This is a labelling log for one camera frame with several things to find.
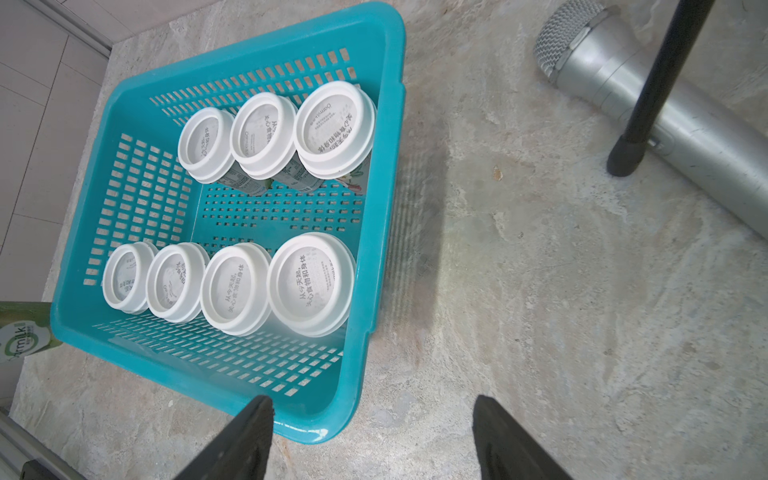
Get black perforated music stand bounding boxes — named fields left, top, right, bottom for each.
left=606, top=0, right=715, bottom=177

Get teal plastic basket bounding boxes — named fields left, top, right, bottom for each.
left=50, top=2, right=406, bottom=444

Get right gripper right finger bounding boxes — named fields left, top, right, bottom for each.
left=472, top=395, right=572, bottom=480

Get aluminium mounting rail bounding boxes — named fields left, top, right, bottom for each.
left=1, top=410, right=84, bottom=480

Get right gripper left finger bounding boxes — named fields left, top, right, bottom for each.
left=176, top=395, right=275, bottom=480

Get yogurt cup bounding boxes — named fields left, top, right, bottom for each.
left=146, top=242, right=210, bottom=324
left=0, top=301, right=63, bottom=363
left=294, top=81, right=376, bottom=195
left=230, top=92, right=324, bottom=193
left=178, top=107, right=272, bottom=197
left=267, top=232, right=356, bottom=338
left=102, top=242, right=158, bottom=314
left=200, top=242, right=272, bottom=337

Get silver metal cylinder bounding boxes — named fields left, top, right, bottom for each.
left=534, top=1, right=767, bottom=236

